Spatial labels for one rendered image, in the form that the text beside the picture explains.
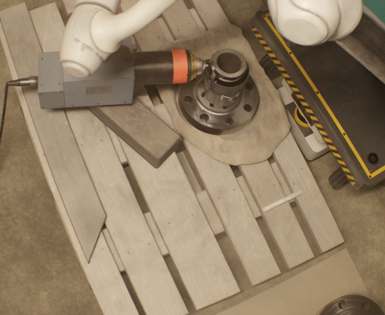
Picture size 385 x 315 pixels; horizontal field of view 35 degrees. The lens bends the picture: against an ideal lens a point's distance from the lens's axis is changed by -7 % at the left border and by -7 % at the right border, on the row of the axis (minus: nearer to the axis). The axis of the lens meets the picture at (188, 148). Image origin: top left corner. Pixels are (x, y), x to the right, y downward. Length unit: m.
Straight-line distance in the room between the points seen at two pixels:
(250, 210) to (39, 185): 0.70
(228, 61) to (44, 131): 0.62
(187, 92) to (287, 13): 1.05
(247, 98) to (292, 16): 1.06
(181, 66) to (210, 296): 0.69
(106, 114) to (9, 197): 0.45
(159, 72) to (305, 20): 0.86
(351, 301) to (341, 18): 1.04
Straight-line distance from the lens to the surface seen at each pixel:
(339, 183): 2.17
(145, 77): 1.86
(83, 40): 1.40
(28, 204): 2.14
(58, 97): 1.89
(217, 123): 2.05
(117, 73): 1.81
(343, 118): 2.03
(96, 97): 1.90
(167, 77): 1.87
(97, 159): 2.03
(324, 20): 1.08
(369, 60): 1.25
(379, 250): 2.29
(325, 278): 2.17
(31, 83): 1.92
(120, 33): 1.38
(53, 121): 2.06
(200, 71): 1.90
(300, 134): 2.19
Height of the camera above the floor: 2.03
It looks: 66 degrees down
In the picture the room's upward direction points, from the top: 17 degrees clockwise
